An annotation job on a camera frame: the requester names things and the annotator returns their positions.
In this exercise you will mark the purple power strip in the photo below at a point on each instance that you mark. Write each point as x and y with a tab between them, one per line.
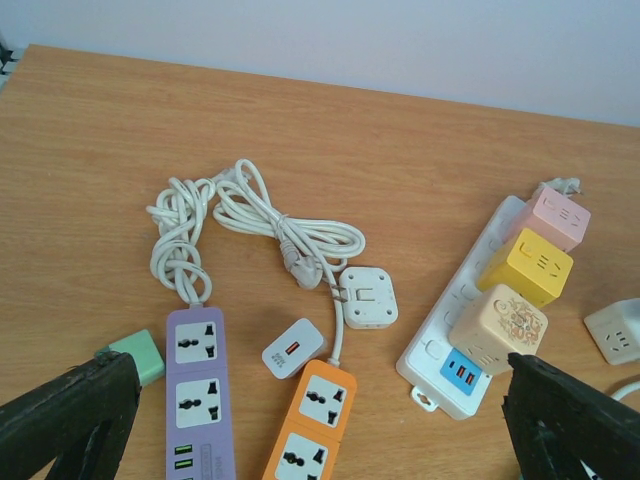
199	433

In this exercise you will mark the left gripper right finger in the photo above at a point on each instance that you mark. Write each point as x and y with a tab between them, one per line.
559	426

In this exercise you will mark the small white USB charger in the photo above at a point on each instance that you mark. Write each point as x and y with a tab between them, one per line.
290	351

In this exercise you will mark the orange power strip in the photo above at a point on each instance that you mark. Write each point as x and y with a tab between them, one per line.
310	437

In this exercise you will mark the pink cube socket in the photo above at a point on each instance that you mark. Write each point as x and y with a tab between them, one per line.
555	217

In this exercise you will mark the white flat adapter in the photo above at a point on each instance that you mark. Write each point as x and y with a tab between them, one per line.
367	297

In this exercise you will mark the white cube socket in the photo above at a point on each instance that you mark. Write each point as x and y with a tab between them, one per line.
615	330

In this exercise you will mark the beige cube socket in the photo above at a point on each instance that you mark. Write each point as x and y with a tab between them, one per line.
497	323

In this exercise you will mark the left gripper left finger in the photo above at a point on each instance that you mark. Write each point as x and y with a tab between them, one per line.
77	424

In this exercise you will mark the green small adapter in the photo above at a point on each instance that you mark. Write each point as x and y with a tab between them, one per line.
141	346

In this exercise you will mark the white plug of long strip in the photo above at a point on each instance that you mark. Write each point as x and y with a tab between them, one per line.
565	186

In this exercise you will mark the yellow cube socket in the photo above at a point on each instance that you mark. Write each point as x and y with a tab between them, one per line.
531	266

